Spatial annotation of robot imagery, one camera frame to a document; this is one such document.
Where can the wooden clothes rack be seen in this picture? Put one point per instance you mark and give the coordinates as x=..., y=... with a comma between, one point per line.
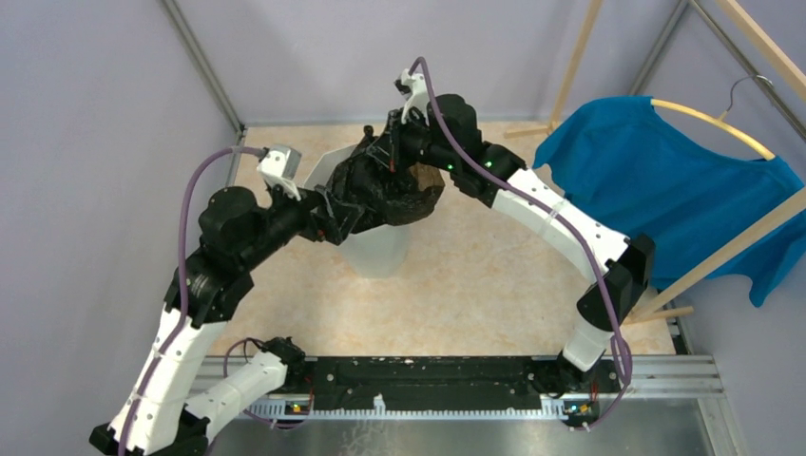
x=765, y=252

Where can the white slotted cable duct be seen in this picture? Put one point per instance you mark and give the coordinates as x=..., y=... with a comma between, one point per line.
x=279, y=410

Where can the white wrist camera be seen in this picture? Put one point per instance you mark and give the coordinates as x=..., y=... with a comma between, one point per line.
x=412, y=86
x=278, y=167

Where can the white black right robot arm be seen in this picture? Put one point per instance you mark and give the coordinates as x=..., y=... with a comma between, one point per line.
x=442, y=135

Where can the blue t-shirt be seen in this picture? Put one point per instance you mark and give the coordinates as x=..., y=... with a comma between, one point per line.
x=621, y=163

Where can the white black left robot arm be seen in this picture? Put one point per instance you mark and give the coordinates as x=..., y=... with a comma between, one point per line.
x=162, y=416

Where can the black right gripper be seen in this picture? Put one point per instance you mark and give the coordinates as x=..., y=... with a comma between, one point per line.
x=387, y=151

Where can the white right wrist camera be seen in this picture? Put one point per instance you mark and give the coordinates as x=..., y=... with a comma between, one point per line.
x=412, y=86

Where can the white translucent trash bin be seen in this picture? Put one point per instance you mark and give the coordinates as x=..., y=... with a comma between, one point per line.
x=375, y=253

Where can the wooden clothes hanger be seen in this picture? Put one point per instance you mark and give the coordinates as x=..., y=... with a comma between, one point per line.
x=719, y=122

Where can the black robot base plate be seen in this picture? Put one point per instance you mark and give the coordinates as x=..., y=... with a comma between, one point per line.
x=443, y=383

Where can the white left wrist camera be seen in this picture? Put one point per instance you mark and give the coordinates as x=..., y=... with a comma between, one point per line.
x=278, y=167

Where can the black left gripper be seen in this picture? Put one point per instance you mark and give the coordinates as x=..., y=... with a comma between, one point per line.
x=335, y=224

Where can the black plastic trash bag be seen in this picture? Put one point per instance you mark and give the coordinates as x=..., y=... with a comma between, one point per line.
x=394, y=199

